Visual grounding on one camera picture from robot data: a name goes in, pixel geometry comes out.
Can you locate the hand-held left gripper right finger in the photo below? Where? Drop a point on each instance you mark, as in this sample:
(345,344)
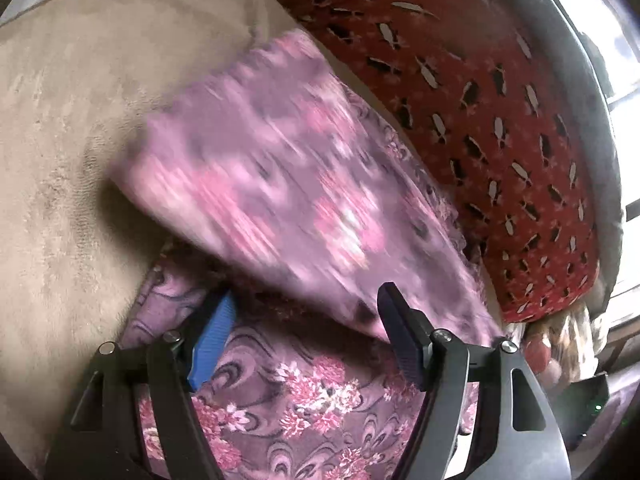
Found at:
(401,342)

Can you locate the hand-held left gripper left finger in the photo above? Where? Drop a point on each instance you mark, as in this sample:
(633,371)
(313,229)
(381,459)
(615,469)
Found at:
(212,341)

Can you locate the purple floral cloth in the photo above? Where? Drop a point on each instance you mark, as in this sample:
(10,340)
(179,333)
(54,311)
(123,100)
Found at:
(280,185)

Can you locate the plastic-wrapped doll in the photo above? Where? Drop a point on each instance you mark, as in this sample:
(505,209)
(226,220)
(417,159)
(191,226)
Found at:
(560,345)

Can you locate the beige fleece blanket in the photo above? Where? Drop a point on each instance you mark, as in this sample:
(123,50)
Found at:
(75,120)

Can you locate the red patterned pillow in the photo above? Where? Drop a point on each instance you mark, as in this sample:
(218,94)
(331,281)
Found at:
(450,70)

